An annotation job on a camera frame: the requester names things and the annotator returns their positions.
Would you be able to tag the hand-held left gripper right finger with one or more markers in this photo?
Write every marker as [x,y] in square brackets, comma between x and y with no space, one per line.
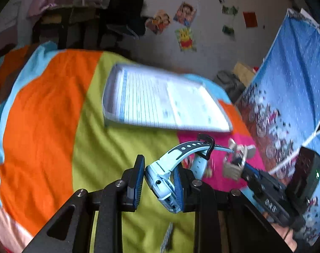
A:
[177,185]

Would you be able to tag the pale wooden box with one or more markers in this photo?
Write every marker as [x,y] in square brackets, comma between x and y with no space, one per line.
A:
[244,72]

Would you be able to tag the person's right hand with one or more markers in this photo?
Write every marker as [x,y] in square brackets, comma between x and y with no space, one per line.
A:
[286,236]

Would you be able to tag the anime character poster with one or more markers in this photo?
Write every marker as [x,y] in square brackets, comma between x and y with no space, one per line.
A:
[185,13]

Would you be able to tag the colourful striped blanket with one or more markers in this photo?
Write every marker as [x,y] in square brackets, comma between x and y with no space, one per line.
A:
[44,126]

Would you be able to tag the small grey hair comb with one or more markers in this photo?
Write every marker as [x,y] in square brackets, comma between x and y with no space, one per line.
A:
[167,237]

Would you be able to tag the cartoon family poster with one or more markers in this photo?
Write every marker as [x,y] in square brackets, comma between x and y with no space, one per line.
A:
[158,21]

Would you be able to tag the grey suitcase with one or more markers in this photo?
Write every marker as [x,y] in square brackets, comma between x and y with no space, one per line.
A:
[228,83]

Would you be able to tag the blue printed curtain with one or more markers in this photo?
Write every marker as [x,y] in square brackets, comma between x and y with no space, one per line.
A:
[286,84]

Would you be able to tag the red paper sheet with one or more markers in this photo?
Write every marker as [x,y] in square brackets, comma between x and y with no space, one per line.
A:
[249,19]

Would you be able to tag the small green wall photo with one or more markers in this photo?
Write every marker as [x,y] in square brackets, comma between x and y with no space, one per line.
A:
[228,30]

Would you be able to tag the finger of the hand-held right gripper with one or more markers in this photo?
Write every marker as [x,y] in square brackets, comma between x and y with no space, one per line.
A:
[251,175]

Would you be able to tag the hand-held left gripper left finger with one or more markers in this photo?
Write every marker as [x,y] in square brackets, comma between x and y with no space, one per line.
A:
[140,175]

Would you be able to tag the black office chair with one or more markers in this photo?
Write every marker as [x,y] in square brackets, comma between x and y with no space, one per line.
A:
[123,10]

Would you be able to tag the light blue wrist watch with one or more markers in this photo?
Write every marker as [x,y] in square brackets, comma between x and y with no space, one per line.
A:
[160,180]

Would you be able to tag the beige hair claw clip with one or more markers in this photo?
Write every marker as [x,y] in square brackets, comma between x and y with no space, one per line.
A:
[232,170]

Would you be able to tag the dark wooden desk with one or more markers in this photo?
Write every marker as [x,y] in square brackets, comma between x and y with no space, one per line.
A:
[67,18]

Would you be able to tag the yellow bear poster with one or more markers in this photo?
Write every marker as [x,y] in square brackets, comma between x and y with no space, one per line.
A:
[185,39]

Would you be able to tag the grey cardboard tray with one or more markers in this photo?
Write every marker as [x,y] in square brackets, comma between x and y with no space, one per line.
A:
[154,97]

